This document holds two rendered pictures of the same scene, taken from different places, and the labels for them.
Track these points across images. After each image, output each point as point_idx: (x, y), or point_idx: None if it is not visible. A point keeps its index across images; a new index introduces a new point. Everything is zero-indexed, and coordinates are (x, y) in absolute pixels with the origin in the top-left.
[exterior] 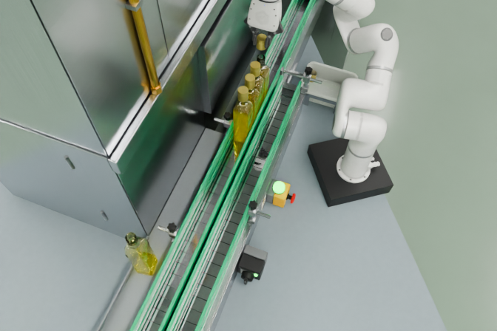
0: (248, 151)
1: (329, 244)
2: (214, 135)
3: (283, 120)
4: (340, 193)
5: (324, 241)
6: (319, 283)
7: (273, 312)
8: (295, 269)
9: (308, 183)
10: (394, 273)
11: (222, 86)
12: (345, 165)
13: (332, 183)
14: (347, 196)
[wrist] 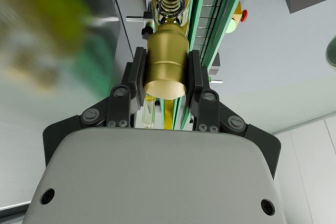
0: (191, 48)
1: (274, 32)
2: (134, 5)
3: None
4: (307, 4)
5: (269, 31)
6: (258, 54)
7: (224, 70)
8: (240, 51)
9: None
10: (328, 37)
11: None
12: None
13: None
14: (315, 4)
